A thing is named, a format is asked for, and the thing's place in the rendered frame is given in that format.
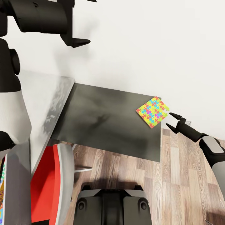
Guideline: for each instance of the swivel chair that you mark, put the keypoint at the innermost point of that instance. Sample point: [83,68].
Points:
[52,184]

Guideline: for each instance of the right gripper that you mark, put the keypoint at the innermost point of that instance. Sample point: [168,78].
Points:
[181,127]

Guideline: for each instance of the desk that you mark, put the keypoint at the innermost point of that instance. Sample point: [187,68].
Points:
[92,116]

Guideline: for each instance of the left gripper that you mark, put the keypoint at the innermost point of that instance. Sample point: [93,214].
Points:
[57,18]

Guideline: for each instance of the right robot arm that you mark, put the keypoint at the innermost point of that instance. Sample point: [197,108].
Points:
[211,148]

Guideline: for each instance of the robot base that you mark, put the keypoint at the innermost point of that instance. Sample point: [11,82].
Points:
[112,207]

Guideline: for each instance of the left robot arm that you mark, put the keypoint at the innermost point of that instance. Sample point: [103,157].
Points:
[44,16]

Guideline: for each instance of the toy box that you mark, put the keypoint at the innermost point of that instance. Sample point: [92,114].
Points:
[17,197]

